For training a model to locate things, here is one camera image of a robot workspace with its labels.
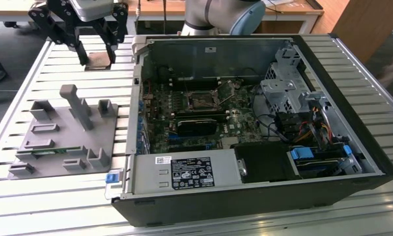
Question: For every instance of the green motherboard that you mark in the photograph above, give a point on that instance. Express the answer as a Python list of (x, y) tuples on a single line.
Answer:
[(240, 118)]

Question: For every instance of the blue case latch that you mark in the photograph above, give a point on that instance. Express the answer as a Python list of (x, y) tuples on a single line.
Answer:
[(113, 178)]

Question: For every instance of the green RAM stick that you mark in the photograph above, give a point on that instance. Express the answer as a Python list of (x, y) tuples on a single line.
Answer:
[(52, 150)]

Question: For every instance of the silver chipset heatsink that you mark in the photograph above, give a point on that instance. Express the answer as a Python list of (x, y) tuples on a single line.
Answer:
[(229, 142)]

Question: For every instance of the hard disk in blue carrier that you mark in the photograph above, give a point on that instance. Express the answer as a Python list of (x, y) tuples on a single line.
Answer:
[(301, 153)]

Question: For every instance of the black installed RAM stick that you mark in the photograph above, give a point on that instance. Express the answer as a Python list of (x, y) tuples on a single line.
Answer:
[(200, 113)]

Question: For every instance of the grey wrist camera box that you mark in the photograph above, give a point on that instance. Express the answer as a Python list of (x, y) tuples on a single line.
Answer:
[(91, 11)]

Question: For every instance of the silver power supply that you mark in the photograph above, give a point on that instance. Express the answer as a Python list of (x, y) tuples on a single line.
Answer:
[(151, 172)]

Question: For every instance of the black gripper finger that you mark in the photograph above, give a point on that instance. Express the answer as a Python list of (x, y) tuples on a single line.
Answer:
[(44, 19), (119, 27)]

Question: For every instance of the metal locking lever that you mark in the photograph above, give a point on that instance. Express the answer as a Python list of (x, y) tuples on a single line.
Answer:
[(185, 86)]

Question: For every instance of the CPU socket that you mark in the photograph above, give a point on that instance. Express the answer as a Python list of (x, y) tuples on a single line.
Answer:
[(203, 100)]

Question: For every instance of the silver metal disk bay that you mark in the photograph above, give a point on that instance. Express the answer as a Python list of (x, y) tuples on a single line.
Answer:
[(281, 98)]

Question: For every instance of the grey plastic parts rack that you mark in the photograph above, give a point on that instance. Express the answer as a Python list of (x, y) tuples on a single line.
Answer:
[(67, 138)]

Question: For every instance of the CPU with silver top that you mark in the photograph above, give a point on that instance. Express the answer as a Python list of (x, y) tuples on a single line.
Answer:
[(97, 60)]

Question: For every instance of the black open PC case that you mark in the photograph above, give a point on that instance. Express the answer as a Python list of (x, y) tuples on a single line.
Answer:
[(216, 209)]

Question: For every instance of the black graphics card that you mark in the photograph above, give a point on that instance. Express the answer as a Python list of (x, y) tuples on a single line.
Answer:
[(196, 127)]

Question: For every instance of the wooden cabinet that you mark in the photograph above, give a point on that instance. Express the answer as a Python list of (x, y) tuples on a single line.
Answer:
[(364, 24)]

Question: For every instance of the black plastic cover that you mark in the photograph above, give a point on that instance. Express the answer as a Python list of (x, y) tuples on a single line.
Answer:
[(265, 162)]

